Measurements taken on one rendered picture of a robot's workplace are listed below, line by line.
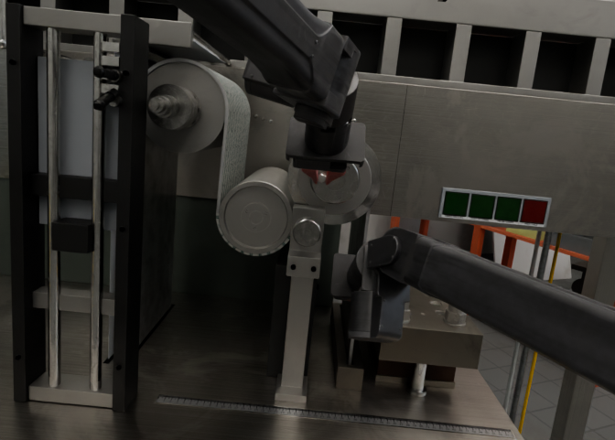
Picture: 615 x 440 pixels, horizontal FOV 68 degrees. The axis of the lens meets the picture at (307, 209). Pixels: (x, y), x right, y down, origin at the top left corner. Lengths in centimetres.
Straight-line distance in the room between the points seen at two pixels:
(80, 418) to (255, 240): 35
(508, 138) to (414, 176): 22
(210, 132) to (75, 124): 19
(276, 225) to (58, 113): 35
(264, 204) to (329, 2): 52
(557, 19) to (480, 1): 17
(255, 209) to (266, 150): 34
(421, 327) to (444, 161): 45
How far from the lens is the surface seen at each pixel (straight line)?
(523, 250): 514
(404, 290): 59
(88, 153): 69
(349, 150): 60
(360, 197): 72
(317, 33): 39
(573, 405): 162
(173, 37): 73
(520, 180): 115
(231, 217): 75
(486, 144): 111
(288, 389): 78
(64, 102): 70
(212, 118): 74
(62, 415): 77
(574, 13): 121
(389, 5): 109
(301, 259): 68
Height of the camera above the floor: 133
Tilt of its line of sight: 10 degrees down
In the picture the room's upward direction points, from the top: 6 degrees clockwise
